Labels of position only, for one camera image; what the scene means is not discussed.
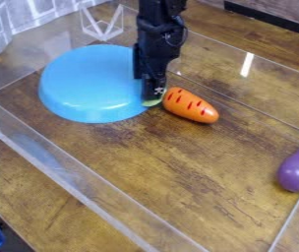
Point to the blue upturned bowl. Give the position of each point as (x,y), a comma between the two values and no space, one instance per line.
(87,85)

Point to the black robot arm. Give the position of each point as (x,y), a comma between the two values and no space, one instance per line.
(159,16)

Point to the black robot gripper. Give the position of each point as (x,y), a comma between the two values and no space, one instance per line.
(154,51)

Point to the white curtain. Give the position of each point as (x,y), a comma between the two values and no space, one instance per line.
(21,15)

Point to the orange toy carrot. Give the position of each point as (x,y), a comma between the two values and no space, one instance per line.
(184,104)

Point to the clear acrylic enclosure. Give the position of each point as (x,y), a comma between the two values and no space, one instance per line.
(155,184)

